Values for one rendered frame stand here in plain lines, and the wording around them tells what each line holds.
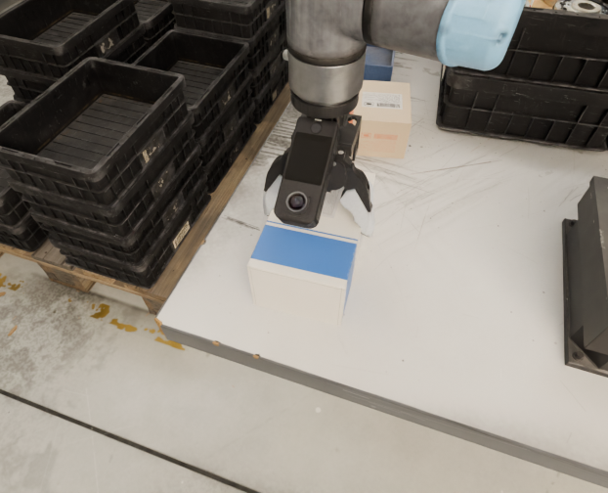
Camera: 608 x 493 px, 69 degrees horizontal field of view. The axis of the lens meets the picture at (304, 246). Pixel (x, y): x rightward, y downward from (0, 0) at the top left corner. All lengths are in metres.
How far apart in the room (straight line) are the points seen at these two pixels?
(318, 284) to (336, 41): 0.26
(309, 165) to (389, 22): 0.16
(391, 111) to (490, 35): 0.44
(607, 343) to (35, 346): 1.41
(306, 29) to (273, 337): 0.36
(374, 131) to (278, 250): 0.32
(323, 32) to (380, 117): 0.38
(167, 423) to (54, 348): 0.43
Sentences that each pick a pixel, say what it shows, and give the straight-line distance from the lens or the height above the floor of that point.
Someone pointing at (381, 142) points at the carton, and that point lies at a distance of 0.79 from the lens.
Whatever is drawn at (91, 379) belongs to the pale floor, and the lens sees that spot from 1.45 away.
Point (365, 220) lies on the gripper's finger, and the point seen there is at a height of 0.81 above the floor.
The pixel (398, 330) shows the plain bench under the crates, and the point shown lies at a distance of 0.60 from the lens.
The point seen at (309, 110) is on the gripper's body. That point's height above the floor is 0.96.
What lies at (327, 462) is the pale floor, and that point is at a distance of 1.25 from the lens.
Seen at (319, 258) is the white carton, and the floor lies 0.79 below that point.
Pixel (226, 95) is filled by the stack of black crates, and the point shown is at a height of 0.41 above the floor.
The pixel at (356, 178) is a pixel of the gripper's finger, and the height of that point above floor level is 0.87.
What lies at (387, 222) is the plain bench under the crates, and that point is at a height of 0.70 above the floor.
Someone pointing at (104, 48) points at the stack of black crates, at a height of 0.51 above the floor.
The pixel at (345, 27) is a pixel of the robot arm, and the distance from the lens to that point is 0.41.
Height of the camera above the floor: 1.22
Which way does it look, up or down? 52 degrees down
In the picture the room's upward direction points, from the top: straight up
